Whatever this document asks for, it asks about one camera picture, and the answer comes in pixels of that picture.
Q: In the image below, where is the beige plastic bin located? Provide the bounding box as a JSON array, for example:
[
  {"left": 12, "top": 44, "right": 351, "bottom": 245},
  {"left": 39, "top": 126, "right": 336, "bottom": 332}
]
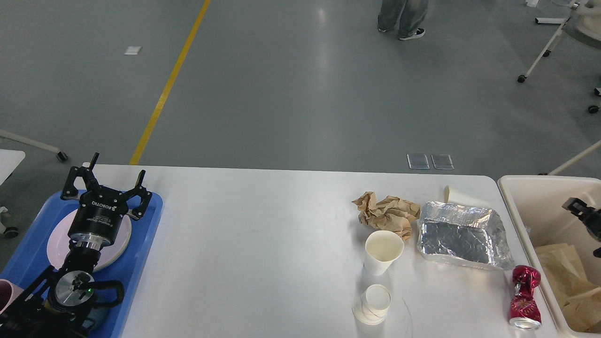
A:
[{"left": 497, "top": 175, "right": 601, "bottom": 338}]

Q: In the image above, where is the dark green mug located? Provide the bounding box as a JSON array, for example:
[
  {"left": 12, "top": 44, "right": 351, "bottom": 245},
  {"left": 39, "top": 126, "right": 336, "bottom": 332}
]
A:
[{"left": 81, "top": 289, "right": 111, "bottom": 332}]

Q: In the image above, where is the blue plastic tray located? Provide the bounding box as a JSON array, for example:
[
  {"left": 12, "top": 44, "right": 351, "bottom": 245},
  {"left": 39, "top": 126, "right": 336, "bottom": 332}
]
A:
[{"left": 1, "top": 191, "right": 163, "bottom": 338}]

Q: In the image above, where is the white side table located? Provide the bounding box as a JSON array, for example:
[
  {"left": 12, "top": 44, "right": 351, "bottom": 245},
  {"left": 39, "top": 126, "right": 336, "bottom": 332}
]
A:
[{"left": 0, "top": 149, "right": 26, "bottom": 239}]

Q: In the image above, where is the right floor outlet cover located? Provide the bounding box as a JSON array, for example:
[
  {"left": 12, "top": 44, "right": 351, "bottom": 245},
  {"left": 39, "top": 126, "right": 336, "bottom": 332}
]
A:
[{"left": 430, "top": 154, "right": 455, "bottom": 170}]

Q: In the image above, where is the floor outlet cover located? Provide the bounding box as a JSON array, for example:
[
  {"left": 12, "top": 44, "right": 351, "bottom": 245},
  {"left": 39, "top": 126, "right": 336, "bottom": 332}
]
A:
[
  {"left": 430, "top": 154, "right": 455, "bottom": 170},
  {"left": 407, "top": 154, "right": 430, "bottom": 170}
]

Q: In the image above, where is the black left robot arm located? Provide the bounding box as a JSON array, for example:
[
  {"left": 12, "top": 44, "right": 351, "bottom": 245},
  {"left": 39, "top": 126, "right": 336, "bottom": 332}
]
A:
[{"left": 1, "top": 153, "right": 153, "bottom": 338}]

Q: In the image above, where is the white rolling stand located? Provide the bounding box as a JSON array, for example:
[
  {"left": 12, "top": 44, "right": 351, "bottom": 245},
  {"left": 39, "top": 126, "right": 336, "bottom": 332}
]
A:
[{"left": 517, "top": 0, "right": 601, "bottom": 83}]

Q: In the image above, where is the crumpled brown paper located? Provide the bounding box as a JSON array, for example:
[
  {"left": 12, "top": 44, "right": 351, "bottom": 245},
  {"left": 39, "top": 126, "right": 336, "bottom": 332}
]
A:
[{"left": 352, "top": 191, "right": 421, "bottom": 242}]

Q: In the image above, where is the person in jeans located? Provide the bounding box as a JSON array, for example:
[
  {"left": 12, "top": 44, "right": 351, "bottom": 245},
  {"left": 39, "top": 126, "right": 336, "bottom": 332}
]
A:
[{"left": 377, "top": 0, "right": 429, "bottom": 41}]

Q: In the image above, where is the crushed red soda can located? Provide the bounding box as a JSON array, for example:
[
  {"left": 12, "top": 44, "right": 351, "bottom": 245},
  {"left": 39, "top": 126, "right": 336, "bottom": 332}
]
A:
[{"left": 509, "top": 265, "right": 541, "bottom": 330}]

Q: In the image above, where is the white paper cup behind foil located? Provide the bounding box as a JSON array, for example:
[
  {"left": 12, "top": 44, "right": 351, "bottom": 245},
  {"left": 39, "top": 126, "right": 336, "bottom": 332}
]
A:
[{"left": 444, "top": 185, "right": 492, "bottom": 209}]

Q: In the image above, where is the crumpled aluminium foil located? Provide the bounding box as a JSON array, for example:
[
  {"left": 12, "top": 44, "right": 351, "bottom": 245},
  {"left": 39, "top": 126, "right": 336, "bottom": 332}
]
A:
[{"left": 416, "top": 201, "right": 515, "bottom": 271}]

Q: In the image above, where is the white paper cup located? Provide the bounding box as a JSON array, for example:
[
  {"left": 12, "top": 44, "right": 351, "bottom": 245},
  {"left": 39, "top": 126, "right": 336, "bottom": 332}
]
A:
[
  {"left": 352, "top": 284, "right": 392, "bottom": 325},
  {"left": 444, "top": 185, "right": 492, "bottom": 209},
  {"left": 363, "top": 230, "right": 404, "bottom": 276}
]

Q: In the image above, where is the white stand leg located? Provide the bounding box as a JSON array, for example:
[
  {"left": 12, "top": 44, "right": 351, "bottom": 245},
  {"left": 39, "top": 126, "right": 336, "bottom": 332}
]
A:
[
  {"left": 0, "top": 129, "right": 69, "bottom": 162},
  {"left": 538, "top": 140, "right": 601, "bottom": 176}
]

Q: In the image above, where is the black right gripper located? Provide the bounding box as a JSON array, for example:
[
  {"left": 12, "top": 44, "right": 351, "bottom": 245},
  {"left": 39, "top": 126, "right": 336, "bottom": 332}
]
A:
[{"left": 562, "top": 197, "right": 601, "bottom": 258}]

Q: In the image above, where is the left floor outlet cover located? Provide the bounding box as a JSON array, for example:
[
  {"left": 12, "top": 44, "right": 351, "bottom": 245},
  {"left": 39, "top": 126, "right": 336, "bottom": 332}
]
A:
[{"left": 407, "top": 154, "right": 430, "bottom": 170}]

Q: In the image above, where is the brown paper bag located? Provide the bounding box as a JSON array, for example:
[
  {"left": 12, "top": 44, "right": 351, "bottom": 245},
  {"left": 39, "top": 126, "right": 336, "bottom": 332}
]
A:
[{"left": 535, "top": 243, "right": 601, "bottom": 332}]

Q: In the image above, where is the pink plate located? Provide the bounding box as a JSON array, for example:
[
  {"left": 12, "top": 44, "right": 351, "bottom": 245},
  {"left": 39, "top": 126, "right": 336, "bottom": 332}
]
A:
[{"left": 46, "top": 210, "right": 132, "bottom": 272}]

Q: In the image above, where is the white stand leg right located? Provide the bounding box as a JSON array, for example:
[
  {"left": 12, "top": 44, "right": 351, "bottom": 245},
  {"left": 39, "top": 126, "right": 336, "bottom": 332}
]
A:
[{"left": 538, "top": 140, "right": 601, "bottom": 176}]

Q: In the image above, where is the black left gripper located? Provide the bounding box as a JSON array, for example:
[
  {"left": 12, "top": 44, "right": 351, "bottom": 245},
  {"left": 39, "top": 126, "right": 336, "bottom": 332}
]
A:
[{"left": 61, "top": 153, "right": 154, "bottom": 252}]

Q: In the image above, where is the white stand leg left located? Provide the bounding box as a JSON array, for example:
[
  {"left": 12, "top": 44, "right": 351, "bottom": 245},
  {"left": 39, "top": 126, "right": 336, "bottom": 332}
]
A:
[{"left": 0, "top": 129, "right": 69, "bottom": 162}]

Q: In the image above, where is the pink ribbed cup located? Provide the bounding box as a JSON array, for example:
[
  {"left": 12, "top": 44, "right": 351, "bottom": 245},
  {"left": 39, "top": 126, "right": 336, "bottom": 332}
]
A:
[{"left": 0, "top": 279, "right": 23, "bottom": 313}]

